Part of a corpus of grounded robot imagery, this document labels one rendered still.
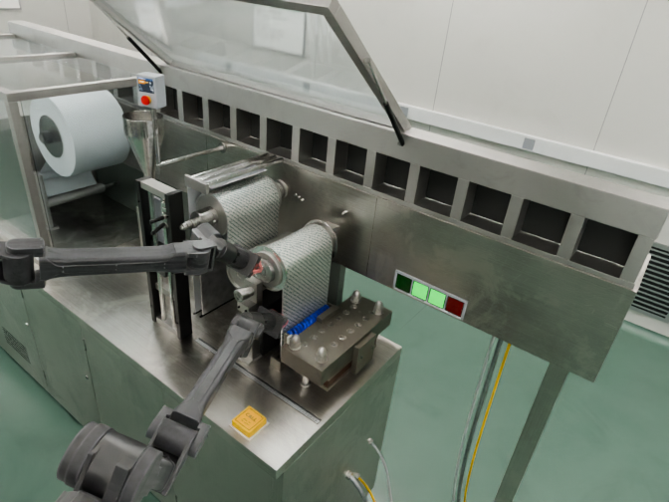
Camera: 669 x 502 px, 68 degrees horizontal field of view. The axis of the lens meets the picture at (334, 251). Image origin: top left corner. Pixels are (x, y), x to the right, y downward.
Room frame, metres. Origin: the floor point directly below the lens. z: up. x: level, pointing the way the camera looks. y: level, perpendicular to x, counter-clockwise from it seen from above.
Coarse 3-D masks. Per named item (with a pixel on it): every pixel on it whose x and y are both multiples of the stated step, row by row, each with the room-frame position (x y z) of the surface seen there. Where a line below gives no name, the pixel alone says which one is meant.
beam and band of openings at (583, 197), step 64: (128, 64) 2.16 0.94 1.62; (256, 128) 1.84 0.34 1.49; (320, 128) 1.58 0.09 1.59; (384, 128) 1.45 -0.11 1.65; (384, 192) 1.44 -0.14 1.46; (448, 192) 1.39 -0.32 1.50; (512, 192) 1.22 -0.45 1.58; (576, 192) 1.14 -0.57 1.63; (640, 192) 1.12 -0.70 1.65; (576, 256) 1.14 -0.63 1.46; (640, 256) 1.04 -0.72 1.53
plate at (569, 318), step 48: (192, 144) 1.93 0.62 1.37; (288, 192) 1.64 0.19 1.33; (336, 192) 1.52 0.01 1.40; (384, 240) 1.41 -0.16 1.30; (432, 240) 1.32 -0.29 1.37; (480, 240) 1.24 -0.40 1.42; (480, 288) 1.22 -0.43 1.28; (528, 288) 1.15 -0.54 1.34; (576, 288) 1.09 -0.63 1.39; (624, 288) 1.03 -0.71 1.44; (528, 336) 1.13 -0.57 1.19; (576, 336) 1.06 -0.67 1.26
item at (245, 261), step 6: (240, 246) 1.19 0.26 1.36; (240, 252) 1.13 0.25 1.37; (246, 252) 1.16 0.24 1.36; (240, 258) 1.12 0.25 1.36; (246, 258) 1.14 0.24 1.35; (252, 258) 1.15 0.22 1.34; (258, 258) 1.15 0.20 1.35; (228, 264) 1.11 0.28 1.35; (234, 264) 1.11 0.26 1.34; (240, 264) 1.13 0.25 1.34; (246, 264) 1.14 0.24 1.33; (252, 264) 1.14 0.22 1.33; (240, 270) 1.14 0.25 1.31; (246, 270) 1.13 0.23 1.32; (252, 270) 1.13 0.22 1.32; (246, 276) 1.12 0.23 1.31
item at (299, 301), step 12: (312, 276) 1.33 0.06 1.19; (324, 276) 1.39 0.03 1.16; (288, 288) 1.24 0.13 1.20; (300, 288) 1.29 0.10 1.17; (312, 288) 1.34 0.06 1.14; (324, 288) 1.39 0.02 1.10; (288, 300) 1.24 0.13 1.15; (300, 300) 1.29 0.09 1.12; (312, 300) 1.34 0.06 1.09; (324, 300) 1.40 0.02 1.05; (288, 312) 1.24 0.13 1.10; (300, 312) 1.29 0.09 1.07; (312, 312) 1.35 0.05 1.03; (288, 324) 1.25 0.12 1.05
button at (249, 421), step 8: (248, 408) 1.00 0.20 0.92; (240, 416) 0.97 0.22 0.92; (248, 416) 0.98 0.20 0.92; (256, 416) 0.98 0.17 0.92; (264, 416) 0.98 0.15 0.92; (232, 424) 0.96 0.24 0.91; (240, 424) 0.95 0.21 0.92; (248, 424) 0.95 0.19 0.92; (256, 424) 0.95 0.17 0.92; (264, 424) 0.97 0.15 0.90; (248, 432) 0.92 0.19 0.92
